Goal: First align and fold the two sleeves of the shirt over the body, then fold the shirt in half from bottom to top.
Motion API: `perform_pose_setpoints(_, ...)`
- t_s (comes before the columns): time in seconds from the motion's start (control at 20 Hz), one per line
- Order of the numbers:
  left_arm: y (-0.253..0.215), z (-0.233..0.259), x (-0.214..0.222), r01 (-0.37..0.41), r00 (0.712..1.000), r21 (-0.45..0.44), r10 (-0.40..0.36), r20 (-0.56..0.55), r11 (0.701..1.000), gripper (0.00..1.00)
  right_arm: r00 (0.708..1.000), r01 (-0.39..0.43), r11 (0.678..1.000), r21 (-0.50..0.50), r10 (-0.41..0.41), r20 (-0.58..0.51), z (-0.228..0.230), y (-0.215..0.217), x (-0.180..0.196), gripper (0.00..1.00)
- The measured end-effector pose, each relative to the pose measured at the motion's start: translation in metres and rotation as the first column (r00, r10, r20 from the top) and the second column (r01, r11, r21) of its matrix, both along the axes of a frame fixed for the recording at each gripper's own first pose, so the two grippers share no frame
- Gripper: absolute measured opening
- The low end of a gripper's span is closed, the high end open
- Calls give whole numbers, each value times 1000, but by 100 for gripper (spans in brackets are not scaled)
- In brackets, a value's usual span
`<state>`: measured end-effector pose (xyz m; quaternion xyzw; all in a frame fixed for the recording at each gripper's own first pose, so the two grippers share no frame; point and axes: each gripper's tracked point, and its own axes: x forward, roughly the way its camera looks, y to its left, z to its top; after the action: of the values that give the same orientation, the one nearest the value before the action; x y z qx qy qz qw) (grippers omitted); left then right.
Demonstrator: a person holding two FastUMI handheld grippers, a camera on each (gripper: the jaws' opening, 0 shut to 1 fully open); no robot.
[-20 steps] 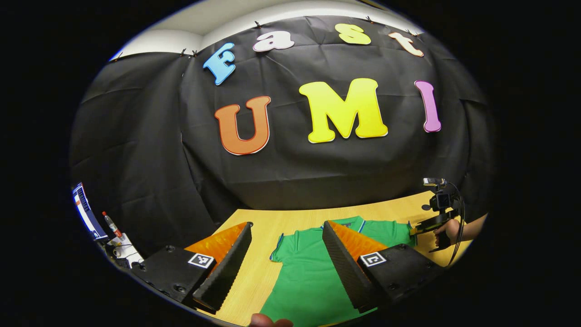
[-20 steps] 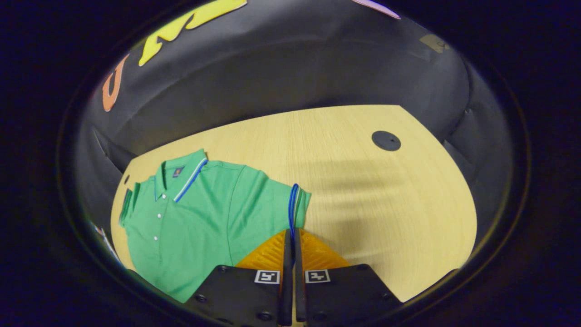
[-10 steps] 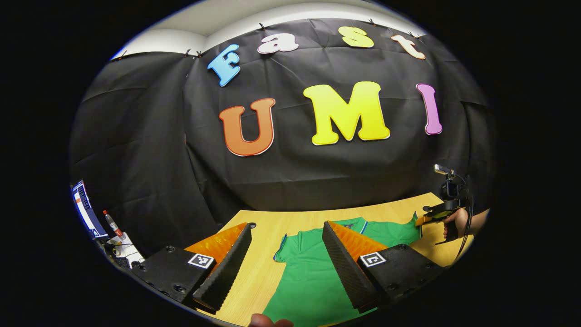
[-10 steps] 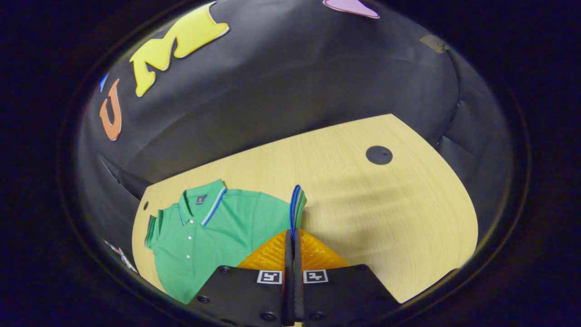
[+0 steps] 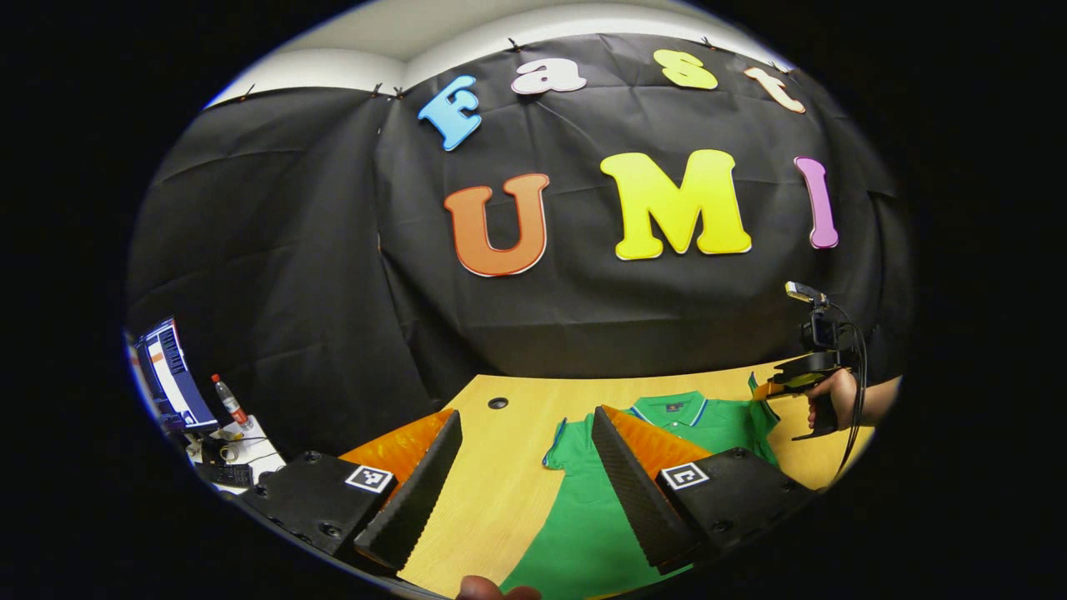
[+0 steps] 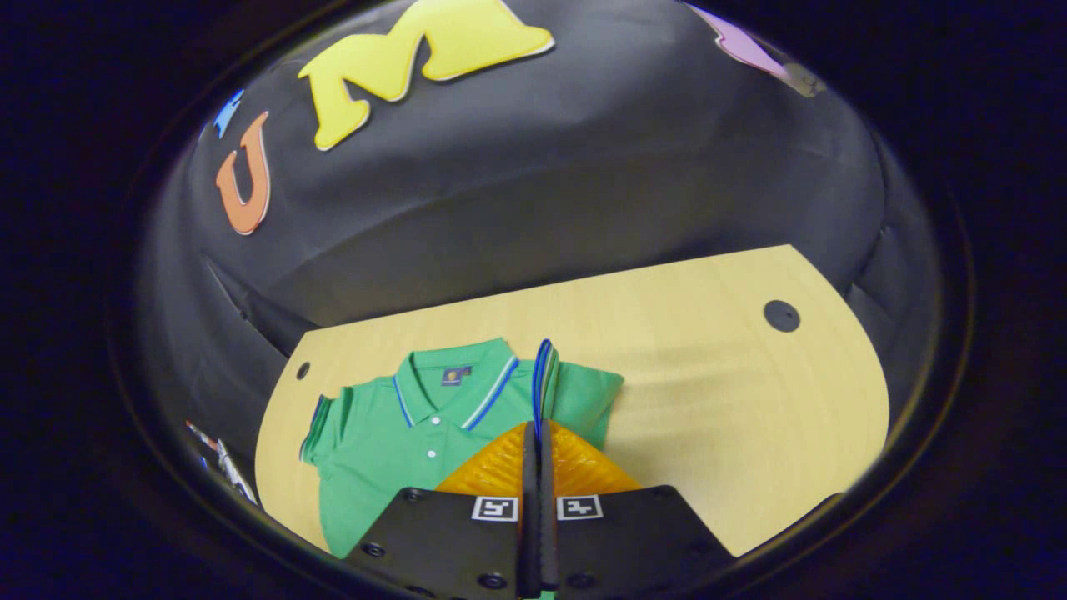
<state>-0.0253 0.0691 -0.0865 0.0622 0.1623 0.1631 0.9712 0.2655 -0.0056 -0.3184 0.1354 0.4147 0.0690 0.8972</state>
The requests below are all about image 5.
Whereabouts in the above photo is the computer monitor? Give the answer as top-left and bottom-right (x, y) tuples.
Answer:
(133, 317), (220, 432)

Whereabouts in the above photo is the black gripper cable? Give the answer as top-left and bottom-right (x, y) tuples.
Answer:
(829, 302), (869, 484)

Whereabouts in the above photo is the clear plastic bottle red label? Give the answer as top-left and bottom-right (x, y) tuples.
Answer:
(210, 373), (253, 432)

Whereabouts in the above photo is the black keyboard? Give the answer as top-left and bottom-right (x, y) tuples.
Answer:
(194, 462), (254, 489)

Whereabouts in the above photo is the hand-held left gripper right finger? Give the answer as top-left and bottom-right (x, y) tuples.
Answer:
(589, 404), (816, 578)

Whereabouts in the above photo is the white side desk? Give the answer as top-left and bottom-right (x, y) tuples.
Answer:
(185, 415), (287, 497)

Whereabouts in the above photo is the green T-shirt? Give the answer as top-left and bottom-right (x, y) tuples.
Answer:
(500, 390), (784, 598)

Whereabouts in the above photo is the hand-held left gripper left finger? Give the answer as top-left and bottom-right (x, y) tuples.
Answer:
(248, 407), (464, 574)

